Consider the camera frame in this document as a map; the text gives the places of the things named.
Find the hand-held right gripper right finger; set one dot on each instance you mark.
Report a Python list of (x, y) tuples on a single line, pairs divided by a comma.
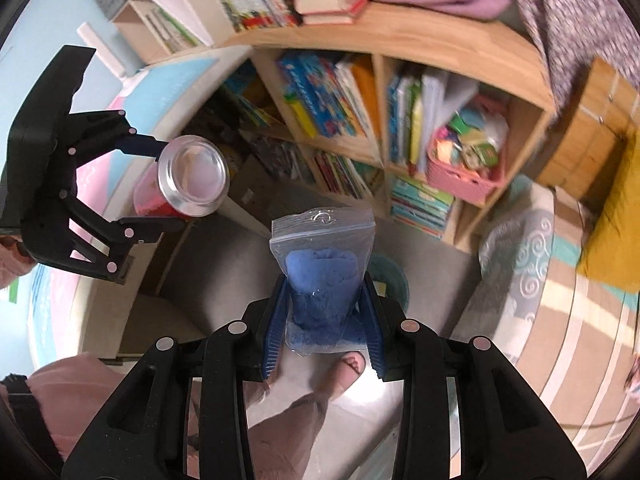
[(372, 325)]

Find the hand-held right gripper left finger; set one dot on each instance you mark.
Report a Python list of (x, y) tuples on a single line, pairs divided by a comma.
[(275, 320)]

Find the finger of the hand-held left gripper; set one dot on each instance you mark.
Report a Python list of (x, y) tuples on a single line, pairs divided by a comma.
[(135, 144), (130, 232)]

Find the red drink can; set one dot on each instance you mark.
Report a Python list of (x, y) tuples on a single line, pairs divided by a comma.
[(192, 175)]

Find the blue clay zip bag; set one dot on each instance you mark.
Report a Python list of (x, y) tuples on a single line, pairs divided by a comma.
[(320, 270)]

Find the person's left forearm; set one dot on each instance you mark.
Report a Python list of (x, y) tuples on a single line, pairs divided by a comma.
[(12, 267)]

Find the teal round mat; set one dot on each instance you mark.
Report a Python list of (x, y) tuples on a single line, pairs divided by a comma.
[(395, 275)]

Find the person's bare foot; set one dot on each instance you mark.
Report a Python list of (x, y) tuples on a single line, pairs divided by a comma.
[(300, 425)]

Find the small white shelf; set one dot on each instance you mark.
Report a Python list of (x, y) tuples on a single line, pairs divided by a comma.
[(135, 25)]

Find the white green books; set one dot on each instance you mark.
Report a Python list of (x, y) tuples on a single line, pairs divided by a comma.
[(172, 27)]

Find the stack of flat books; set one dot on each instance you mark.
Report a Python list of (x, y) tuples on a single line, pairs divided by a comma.
[(420, 207)]

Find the green object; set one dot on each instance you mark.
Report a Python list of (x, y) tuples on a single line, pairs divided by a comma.
[(15, 290)]

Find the row of thin books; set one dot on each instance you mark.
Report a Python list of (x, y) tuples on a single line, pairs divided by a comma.
[(345, 175)]

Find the grey swirl rug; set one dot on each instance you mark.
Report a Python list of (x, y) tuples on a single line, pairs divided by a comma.
[(520, 260)]

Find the pink basket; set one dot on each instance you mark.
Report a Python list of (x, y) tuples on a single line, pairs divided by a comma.
[(460, 185)]

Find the person's pink clothed leg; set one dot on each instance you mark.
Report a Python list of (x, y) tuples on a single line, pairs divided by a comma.
[(75, 395)]

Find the blue puzzle box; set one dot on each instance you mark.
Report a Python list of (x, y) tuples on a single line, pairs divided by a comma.
[(315, 90)]

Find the beige striped rug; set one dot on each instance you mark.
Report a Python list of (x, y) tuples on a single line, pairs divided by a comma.
[(575, 360)]

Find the pile of colourful toys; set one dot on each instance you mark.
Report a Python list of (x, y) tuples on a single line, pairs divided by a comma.
[(470, 140)]

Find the row of upright books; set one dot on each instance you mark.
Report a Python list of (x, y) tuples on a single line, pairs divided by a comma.
[(420, 110)]

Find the thin red hardcover book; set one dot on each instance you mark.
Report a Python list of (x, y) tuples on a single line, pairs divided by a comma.
[(335, 17)]

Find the yellow cushion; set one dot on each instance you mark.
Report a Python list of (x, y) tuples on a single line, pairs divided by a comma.
[(615, 230)]

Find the wooden bookshelf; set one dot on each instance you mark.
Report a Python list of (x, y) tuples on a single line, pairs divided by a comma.
[(400, 35)]

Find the wooden box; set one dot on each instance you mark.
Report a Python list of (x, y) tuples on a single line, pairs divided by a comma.
[(590, 125)]

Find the purple white patterned cloth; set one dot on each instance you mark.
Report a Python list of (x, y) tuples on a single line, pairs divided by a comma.
[(565, 20)]

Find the white wall fixture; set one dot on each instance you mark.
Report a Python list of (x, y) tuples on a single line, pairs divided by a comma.
[(102, 47)]

